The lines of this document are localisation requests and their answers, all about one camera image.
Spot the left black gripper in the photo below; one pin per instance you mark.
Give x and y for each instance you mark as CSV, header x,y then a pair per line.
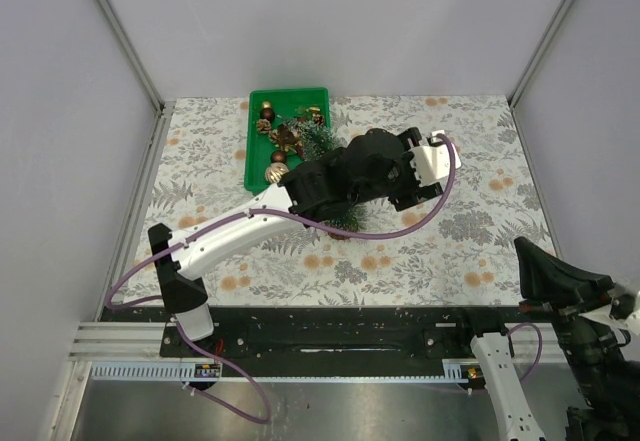
x,y
414,192

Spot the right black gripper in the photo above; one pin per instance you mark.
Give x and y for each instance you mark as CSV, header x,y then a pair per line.
x,y
547,281

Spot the silver striped bauble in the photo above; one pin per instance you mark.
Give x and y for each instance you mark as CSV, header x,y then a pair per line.
x,y
275,171

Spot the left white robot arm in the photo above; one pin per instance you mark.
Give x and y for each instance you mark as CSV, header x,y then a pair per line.
x,y
310,195

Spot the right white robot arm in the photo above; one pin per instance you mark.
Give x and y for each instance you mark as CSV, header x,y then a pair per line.
x,y
592,354

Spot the floral patterned table mat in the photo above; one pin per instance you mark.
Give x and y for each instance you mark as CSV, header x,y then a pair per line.
x,y
373,254

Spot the brown ribbon bow cluster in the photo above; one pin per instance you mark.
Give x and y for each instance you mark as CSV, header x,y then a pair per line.
x,y
287,140

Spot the brown faceted bauble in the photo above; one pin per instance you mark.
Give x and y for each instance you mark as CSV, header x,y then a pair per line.
x,y
278,156

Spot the green plastic tray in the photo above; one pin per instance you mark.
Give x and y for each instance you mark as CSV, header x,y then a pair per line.
x,y
287,105

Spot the dark brown matte bauble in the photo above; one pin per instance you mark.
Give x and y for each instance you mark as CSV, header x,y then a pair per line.
x,y
267,114

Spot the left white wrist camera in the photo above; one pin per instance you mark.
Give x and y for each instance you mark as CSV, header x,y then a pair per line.
x,y
431,162

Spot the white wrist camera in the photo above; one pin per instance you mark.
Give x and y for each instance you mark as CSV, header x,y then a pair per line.
x,y
622,312
431,162

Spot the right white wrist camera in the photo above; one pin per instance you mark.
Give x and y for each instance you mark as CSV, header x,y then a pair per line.
x,y
622,312

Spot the white slotted cable duct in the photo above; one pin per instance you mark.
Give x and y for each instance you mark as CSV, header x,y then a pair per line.
x,y
443,373

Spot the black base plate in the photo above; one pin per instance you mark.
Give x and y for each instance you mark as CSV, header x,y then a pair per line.
x,y
340,340

